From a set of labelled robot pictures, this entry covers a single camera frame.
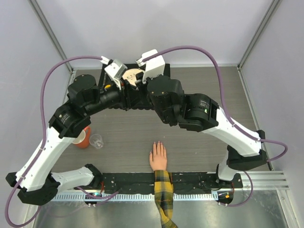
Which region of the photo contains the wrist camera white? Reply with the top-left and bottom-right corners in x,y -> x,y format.
135,49 -> 165,84
100,56 -> 127,90

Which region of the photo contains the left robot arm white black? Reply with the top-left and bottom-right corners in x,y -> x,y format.
6,75 -> 132,206

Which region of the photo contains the white cable duct strip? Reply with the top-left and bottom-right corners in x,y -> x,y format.
52,191 -> 218,203

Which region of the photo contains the black cloth placemat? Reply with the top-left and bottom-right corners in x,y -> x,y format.
98,63 -> 171,111

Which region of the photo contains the purple cable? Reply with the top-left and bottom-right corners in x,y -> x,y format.
4,56 -> 109,226
142,46 -> 289,207

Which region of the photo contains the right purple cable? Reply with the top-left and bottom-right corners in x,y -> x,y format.
142,46 -> 289,207

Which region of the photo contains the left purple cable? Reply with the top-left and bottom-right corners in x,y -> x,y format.
4,56 -> 109,226

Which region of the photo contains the mannequin hand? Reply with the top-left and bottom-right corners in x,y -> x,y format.
149,141 -> 167,171

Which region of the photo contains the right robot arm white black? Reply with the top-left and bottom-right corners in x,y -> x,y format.
135,74 -> 267,188

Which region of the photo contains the orange mug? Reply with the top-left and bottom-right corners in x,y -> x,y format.
72,126 -> 91,149

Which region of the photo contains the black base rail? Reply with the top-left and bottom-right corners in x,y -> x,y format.
99,172 -> 243,194

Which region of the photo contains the pink cream plate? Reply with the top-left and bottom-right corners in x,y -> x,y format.
122,68 -> 144,88

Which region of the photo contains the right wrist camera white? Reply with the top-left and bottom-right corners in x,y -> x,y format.
135,49 -> 165,84

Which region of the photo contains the clear plastic cup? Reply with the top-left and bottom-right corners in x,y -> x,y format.
89,134 -> 104,149

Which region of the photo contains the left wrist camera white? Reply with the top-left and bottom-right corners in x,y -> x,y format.
100,56 -> 127,90

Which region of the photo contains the yellow plaid sleeve forearm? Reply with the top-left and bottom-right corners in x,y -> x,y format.
154,171 -> 178,228

